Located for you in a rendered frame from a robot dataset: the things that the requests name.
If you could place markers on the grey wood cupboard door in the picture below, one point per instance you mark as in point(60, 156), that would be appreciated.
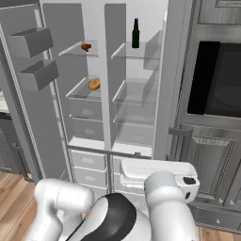
point(216, 157)

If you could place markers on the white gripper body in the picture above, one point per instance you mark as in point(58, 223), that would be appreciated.
point(138, 171)

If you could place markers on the grey wood drawer front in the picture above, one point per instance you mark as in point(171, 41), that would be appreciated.
point(219, 216)

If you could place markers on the glass fridge shelf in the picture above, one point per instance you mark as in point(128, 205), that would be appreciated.
point(73, 50)
point(131, 94)
point(81, 92)
point(131, 53)
point(135, 116)

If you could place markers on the black built-in oven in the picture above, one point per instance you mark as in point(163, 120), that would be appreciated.
point(216, 80)

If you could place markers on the white freezer drawer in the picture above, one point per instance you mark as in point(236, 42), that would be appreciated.
point(89, 160)
point(91, 178)

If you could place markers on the grey right fridge door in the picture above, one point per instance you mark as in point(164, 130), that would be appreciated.
point(171, 78)

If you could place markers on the grey fridge drawer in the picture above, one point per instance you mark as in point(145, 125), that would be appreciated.
point(136, 135)
point(86, 109)
point(88, 129)

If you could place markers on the large grey door bin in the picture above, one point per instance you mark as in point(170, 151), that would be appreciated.
point(40, 77)

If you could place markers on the small grey door bin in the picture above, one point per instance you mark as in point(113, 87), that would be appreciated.
point(34, 42)

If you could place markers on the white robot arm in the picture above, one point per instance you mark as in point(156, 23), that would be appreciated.
point(62, 200)

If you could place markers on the brown chicken drumstick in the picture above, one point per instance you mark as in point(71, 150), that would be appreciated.
point(86, 47)

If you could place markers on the grey wood overhead cupboard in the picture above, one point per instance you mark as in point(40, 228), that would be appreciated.
point(219, 11)

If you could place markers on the grey left fridge door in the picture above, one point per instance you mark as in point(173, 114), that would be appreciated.
point(37, 125)

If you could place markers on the grey fridge door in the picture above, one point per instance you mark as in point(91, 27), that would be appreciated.
point(37, 125)
point(171, 78)

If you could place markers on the grey fridge cabinet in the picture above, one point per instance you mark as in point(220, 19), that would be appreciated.
point(108, 78)

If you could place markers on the dark green bottle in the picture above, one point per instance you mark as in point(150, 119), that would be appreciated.
point(135, 36)

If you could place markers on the golden bread roll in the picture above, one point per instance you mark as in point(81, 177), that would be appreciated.
point(94, 84)

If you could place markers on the grey counter cabinet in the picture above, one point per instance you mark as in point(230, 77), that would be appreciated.
point(8, 141)

